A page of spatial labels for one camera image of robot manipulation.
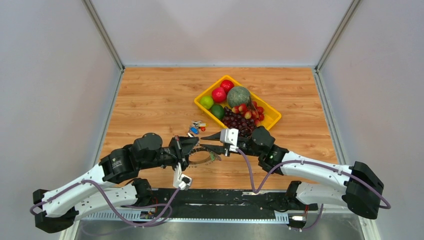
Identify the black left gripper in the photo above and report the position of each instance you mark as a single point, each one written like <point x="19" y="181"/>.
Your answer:
<point x="183" y="145"/>

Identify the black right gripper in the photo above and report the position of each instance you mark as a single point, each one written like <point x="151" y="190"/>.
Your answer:
<point x="216" y="149"/>

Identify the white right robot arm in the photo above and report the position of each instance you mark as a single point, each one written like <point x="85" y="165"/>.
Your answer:
<point x="355" y="187"/>

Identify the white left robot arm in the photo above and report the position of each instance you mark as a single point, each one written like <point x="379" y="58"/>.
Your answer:
<point x="113" y="182"/>

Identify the key bunch with coloured tags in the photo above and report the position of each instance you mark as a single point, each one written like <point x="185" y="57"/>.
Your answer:
<point x="196" y="127"/>

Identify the purple grape bunch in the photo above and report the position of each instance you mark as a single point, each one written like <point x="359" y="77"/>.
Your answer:
<point x="243" y="132"/>

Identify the dark green avocado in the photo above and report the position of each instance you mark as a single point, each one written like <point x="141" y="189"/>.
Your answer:
<point x="217" y="111"/>

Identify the light green apple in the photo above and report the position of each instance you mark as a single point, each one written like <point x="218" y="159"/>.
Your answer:
<point x="207" y="102"/>

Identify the red apple front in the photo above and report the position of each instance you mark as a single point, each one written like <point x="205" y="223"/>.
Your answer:
<point x="219" y="95"/>

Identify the red apple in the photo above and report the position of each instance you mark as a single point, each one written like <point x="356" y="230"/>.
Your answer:
<point x="219" y="95"/>
<point x="227" y="85"/>

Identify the netted green melon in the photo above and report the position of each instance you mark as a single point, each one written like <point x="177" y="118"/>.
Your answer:
<point x="238" y="95"/>

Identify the red apple back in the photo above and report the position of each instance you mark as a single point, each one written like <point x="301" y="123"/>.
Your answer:
<point x="227" y="85"/>

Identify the yellow plastic tray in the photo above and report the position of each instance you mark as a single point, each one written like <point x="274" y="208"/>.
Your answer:
<point x="271" y="115"/>

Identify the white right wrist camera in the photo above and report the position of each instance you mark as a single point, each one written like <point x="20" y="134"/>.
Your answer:
<point x="229" y="136"/>

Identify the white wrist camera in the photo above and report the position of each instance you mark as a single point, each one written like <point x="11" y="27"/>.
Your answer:
<point x="180" y="180"/>
<point x="229" y="136"/>

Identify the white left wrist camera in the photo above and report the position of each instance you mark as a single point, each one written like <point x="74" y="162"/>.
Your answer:
<point x="180" y="180"/>

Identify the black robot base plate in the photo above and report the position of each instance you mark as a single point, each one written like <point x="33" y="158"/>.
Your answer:
<point x="232" y="204"/>

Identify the left aluminium frame post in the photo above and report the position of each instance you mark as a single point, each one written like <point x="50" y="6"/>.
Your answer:
<point x="95" y="17"/>

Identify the aluminium frame post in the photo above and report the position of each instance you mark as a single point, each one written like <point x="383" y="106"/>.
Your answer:
<point x="345" y="20"/>
<point x="95" y="17"/>

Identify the right aluminium frame post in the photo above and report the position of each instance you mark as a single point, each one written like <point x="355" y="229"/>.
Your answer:
<point x="345" y="20"/>

